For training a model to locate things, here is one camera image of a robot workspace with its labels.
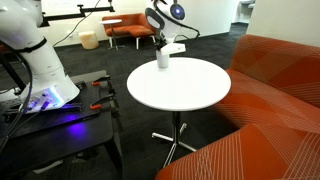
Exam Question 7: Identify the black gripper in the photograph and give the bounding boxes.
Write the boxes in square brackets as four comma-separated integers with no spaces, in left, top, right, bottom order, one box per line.
[154,32,167,50]

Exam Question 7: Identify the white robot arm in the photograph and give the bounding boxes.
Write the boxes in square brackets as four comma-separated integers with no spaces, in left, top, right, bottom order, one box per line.
[0,0,80,113]

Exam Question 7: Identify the orange background lounge chair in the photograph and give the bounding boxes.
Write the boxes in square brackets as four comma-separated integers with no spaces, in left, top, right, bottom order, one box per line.
[101,13,156,48]

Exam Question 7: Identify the round white table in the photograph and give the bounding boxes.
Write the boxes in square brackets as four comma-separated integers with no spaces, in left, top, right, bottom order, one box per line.
[127,57,231,167]

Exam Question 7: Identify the small white side table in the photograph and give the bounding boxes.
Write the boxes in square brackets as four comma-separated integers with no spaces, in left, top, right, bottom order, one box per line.
[99,19,125,51]

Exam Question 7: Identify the beige round pouf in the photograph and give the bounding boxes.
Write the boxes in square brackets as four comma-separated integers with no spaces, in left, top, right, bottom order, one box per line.
[79,31,99,50]

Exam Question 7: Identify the orange patterned corner sofa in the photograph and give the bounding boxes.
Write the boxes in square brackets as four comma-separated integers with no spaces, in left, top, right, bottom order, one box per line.
[155,35,320,180]

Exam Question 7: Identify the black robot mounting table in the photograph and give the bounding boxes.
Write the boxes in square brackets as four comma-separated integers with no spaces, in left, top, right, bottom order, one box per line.
[0,69,126,180]

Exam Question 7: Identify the orange handled clamp far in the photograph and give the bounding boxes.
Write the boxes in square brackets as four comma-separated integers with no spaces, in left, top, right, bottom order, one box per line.
[91,75,115,94]

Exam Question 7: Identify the orange handled clamp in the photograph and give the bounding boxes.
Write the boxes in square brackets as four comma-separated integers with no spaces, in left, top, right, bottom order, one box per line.
[91,75,115,94]
[90,94,120,118]

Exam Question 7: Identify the black hanging cable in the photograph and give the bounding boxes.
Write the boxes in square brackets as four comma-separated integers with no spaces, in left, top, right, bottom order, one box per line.
[53,0,102,48]

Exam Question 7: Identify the orange handled clamp near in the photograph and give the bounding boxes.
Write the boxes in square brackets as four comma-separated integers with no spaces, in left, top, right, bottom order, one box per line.
[90,94,120,118]

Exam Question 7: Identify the black camera boom bar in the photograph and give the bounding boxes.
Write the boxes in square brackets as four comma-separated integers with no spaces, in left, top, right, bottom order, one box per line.
[40,0,115,27]

